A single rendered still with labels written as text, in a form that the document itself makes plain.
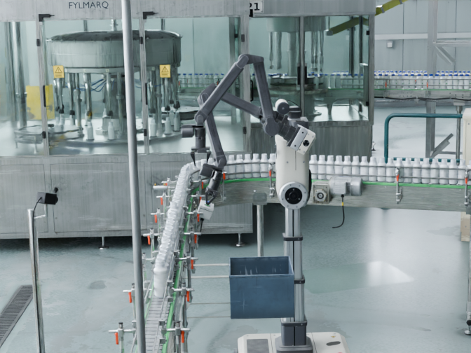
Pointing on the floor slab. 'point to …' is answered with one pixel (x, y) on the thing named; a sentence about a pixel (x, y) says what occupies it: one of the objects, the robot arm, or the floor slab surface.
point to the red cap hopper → (434, 77)
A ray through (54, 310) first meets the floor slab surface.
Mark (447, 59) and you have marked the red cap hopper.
